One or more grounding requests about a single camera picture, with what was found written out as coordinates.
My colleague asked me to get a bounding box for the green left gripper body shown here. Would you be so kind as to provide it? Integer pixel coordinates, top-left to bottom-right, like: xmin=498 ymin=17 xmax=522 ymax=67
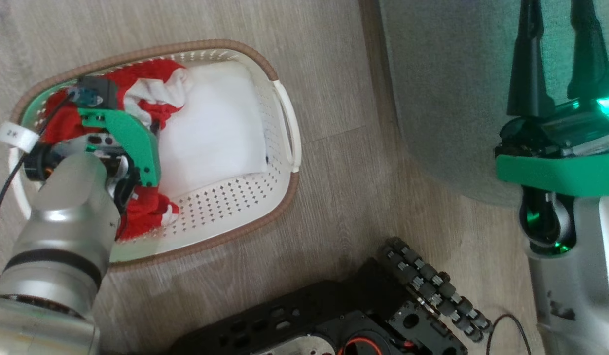
xmin=77 ymin=108 xmax=162 ymax=189

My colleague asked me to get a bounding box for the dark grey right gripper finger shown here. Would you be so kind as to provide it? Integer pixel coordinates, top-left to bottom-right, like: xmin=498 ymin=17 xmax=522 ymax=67
xmin=567 ymin=0 xmax=609 ymax=102
xmin=506 ymin=0 xmax=556 ymax=119

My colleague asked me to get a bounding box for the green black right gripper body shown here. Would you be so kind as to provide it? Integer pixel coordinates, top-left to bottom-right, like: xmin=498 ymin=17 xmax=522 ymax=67
xmin=494 ymin=91 xmax=609 ymax=198

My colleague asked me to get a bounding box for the red and white garment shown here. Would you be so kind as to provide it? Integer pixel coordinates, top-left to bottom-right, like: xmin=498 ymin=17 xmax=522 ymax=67
xmin=40 ymin=59 xmax=192 ymax=242

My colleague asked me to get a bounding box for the grey sofa seat cushion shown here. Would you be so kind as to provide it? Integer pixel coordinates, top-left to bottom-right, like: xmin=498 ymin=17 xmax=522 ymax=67
xmin=378 ymin=0 xmax=609 ymax=209

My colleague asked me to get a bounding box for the white laundry basket brown rim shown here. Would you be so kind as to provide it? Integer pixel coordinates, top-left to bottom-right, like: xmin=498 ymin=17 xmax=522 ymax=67
xmin=8 ymin=39 xmax=302 ymax=272

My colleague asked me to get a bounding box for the black omni roller wheel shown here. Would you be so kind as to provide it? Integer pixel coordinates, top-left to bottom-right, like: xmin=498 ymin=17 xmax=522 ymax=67
xmin=381 ymin=237 xmax=493 ymax=344

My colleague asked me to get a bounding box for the white cable label tag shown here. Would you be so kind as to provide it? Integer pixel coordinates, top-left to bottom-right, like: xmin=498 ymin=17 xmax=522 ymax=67
xmin=0 ymin=121 xmax=40 ymax=153

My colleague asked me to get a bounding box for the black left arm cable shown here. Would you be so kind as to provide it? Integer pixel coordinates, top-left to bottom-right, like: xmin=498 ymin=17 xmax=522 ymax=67
xmin=0 ymin=91 xmax=75 ymax=282

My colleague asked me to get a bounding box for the thin black red cable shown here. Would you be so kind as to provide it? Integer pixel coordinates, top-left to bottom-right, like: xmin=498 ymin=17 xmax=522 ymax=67
xmin=484 ymin=313 xmax=533 ymax=355

